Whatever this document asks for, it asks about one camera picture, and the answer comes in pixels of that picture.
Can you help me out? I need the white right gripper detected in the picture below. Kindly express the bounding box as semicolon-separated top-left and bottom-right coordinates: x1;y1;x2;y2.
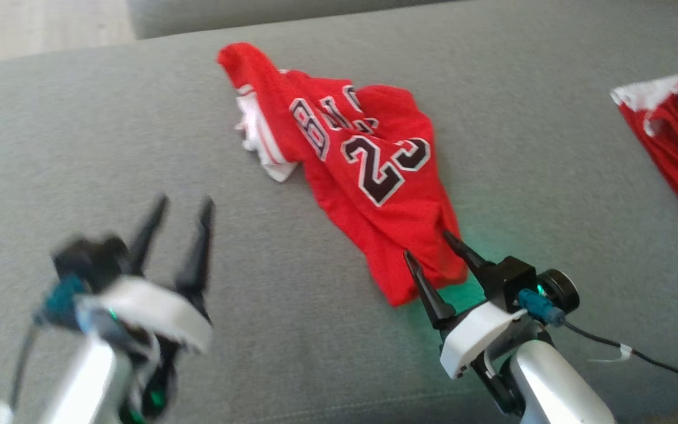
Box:
404;230;582;380

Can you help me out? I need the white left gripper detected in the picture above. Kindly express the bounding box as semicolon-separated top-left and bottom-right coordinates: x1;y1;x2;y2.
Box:
76;193;216;355

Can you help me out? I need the red number 23 basketball jersey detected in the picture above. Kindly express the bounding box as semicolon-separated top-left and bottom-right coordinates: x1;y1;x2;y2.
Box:
217;42;469;308

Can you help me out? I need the grey fabric sofa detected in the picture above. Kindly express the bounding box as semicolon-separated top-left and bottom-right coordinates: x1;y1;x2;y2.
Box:
0;0;678;424

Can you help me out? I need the grey sofa back cushion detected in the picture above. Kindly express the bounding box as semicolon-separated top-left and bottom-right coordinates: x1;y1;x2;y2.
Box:
127;0;451;41

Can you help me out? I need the left teal-plug camera cable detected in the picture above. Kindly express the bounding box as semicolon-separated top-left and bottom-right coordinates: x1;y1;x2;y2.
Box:
8;274;90;413

